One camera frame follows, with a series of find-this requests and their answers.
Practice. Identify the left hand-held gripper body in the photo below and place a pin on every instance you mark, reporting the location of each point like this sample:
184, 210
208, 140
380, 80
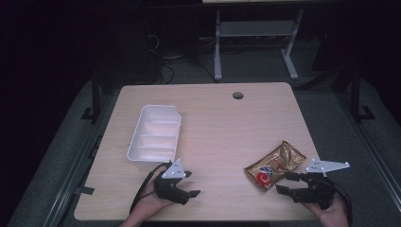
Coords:
168, 189

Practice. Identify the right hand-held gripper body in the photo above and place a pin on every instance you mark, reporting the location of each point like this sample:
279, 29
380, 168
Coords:
317, 192

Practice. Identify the golden snack packet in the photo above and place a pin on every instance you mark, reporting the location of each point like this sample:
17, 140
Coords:
277, 165

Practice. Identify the white plastic bin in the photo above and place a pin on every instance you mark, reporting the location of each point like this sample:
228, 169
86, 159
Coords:
156, 135

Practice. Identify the person's left hand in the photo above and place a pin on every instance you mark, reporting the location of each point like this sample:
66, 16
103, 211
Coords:
147, 203

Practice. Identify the person's right hand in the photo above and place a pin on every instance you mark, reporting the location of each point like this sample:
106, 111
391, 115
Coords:
332, 217

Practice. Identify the black metal stand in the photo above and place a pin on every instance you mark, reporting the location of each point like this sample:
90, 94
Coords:
95, 97
357, 94

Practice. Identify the metal floor rail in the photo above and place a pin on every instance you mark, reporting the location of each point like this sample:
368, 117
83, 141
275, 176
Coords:
80, 164
369, 145

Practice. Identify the white metal table frame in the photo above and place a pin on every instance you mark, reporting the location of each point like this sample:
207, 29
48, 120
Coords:
255, 28

